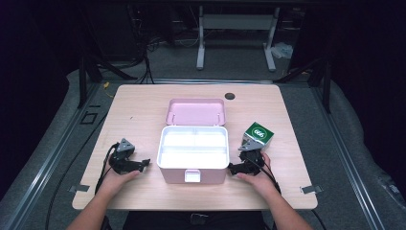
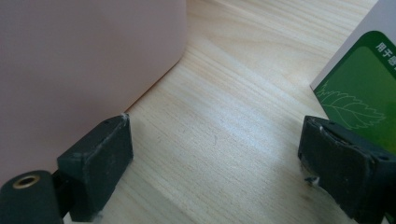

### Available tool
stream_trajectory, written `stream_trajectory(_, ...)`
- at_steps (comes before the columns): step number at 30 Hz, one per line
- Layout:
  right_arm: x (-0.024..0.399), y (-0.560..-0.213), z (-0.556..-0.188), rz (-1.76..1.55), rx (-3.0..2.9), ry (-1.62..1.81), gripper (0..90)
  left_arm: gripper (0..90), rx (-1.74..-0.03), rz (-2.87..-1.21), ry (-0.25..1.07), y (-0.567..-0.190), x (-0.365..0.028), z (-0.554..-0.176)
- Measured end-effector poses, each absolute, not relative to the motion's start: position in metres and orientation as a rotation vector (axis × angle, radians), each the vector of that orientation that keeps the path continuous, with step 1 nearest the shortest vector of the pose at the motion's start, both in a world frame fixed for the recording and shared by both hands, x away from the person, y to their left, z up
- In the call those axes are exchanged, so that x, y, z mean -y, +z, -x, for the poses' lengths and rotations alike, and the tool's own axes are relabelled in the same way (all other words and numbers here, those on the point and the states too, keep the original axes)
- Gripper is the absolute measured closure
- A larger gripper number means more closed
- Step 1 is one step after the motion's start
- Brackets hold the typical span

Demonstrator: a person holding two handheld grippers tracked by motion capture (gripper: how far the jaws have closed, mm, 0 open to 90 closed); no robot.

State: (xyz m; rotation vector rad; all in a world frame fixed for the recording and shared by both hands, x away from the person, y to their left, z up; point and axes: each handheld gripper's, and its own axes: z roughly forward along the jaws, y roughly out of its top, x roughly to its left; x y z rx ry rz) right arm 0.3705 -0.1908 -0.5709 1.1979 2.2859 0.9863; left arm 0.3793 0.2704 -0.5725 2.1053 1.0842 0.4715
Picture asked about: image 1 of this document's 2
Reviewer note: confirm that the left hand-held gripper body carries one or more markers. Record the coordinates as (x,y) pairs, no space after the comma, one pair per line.
(123,159)

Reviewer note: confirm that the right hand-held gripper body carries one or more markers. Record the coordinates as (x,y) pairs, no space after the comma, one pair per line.
(252,158)

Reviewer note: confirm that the green carton box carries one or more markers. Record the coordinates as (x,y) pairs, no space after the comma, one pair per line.
(259,133)

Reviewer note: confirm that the white divided tray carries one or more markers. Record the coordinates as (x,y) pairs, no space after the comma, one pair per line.
(193,150)

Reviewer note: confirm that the pink storage box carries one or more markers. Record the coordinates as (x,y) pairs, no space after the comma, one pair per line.
(195,113)

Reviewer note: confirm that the person's left hand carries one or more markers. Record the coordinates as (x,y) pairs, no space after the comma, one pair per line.
(115,183)

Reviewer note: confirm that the person's right hand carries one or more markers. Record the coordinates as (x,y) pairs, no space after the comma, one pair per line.
(263,183)

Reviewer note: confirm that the person's dark clothing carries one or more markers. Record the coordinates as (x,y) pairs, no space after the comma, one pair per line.
(159,222)

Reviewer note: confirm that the grey tape strip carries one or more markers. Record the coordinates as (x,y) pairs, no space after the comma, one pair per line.
(311,189)

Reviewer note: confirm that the black metal stand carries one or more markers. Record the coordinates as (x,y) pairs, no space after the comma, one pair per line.
(326,86)
(82,83)

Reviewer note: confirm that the clear plastic bag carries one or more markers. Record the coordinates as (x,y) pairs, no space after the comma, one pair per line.
(282,50)

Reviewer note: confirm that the white metal desk frame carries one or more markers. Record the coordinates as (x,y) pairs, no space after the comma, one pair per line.
(236,22)

